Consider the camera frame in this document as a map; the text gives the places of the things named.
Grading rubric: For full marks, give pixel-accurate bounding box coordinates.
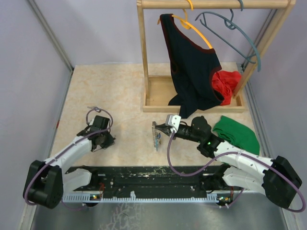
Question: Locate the metal disc with keyrings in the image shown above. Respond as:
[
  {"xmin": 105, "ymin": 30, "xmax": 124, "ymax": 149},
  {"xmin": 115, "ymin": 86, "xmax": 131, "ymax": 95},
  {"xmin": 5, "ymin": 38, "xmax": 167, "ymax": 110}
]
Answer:
[{"xmin": 152, "ymin": 121, "xmax": 161, "ymax": 148}]

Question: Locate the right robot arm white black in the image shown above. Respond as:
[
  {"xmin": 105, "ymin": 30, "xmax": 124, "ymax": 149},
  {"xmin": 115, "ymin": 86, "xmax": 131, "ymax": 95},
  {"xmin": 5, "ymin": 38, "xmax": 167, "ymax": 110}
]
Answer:
[{"xmin": 153, "ymin": 115, "xmax": 306, "ymax": 212}]

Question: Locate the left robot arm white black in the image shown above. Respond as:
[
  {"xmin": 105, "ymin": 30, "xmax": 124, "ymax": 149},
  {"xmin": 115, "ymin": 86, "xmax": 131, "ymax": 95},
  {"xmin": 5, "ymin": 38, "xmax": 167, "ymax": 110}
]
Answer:
[{"xmin": 23, "ymin": 115, "xmax": 115, "ymax": 209}]

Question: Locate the key with black tag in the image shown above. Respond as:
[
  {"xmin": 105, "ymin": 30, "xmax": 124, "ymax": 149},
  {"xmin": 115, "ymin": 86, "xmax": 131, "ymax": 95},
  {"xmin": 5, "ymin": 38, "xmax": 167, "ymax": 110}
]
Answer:
[{"xmin": 88, "ymin": 106, "xmax": 102, "ymax": 113}]

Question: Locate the wooden clothes rack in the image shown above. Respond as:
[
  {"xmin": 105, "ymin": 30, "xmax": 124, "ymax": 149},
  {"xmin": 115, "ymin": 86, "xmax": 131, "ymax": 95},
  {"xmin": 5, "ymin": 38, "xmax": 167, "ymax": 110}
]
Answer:
[{"xmin": 137, "ymin": 0, "xmax": 296, "ymax": 113}]

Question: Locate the green cloth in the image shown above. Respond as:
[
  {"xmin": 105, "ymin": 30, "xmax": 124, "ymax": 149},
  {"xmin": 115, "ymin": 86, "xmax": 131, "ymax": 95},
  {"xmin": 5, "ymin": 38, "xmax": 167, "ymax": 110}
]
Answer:
[{"xmin": 213, "ymin": 115, "xmax": 260, "ymax": 156}]

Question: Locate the red cloth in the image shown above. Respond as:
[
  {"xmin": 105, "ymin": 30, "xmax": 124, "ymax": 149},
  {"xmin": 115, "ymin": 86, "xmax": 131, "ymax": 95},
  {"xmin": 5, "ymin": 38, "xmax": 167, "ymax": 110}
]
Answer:
[{"xmin": 212, "ymin": 70, "xmax": 241, "ymax": 106}]

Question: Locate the navy tank top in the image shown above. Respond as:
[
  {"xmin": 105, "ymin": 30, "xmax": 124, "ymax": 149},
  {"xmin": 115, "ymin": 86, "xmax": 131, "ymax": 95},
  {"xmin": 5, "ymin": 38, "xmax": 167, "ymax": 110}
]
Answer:
[{"xmin": 159, "ymin": 14, "xmax": 224, "ymax": 119}]

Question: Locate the yellow clothes hanger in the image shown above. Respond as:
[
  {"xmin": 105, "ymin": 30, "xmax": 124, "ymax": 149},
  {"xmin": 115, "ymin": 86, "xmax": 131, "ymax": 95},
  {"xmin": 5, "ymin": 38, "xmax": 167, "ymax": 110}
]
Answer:
[{"xmin": 157, "ymin": 9, "xmax": 214, "ymax": 55}]

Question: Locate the grey-blue clothes hanger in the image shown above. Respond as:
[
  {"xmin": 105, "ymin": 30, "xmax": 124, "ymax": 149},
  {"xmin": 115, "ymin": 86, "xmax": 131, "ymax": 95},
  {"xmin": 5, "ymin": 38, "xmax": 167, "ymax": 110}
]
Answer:
[{"xmin": 194, "ymin": 9, "xmax": 262, "ymax": 72}]

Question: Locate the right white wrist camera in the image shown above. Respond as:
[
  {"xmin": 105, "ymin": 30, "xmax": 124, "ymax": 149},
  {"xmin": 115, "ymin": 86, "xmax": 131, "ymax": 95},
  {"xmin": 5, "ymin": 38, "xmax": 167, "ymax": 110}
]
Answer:
[{"xmin": 165, "ymin": 115, "xmax": 181, "ymax": 133}]

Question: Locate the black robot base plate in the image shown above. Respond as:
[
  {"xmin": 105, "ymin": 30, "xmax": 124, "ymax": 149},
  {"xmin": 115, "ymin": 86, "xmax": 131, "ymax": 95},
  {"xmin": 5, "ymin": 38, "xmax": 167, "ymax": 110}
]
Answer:
[{"xmin": 76, "ymin": 165, "xmax": 231, "ymax": 199}]

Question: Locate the grey slotted cable duct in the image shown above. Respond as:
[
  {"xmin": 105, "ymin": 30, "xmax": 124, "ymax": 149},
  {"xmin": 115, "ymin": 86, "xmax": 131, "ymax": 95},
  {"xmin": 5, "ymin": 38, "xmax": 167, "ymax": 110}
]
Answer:
[{"xmin": 62, "ymin": 190, "xmax": 243, "ymax": 204}]

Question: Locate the right aluminium frame rail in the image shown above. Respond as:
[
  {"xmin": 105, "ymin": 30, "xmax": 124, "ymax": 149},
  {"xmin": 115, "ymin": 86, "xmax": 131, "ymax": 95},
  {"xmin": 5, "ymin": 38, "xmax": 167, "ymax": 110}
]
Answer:
[{"xmin": 244, "ymin": 9, "xmax": 277, "ymax": 157}]

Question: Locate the aluminium frame rail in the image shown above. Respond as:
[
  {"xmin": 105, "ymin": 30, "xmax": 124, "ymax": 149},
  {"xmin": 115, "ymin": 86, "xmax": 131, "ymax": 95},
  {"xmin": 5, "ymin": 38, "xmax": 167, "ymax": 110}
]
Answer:
[
  {"xmin": 26, "ymin": 0, "xmax": 74, "ymax": 72},
  {"xmin": 244, "ymin": 9, "xmax": 277, "ymax": 157}
]

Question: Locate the left aluminium frame rail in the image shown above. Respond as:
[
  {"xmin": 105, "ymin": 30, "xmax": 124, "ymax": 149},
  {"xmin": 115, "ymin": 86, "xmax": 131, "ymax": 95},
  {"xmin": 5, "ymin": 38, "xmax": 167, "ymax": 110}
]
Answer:
[{"xmin": 26, "ymin": 0, "xmax": 74, "ymax": 72}]

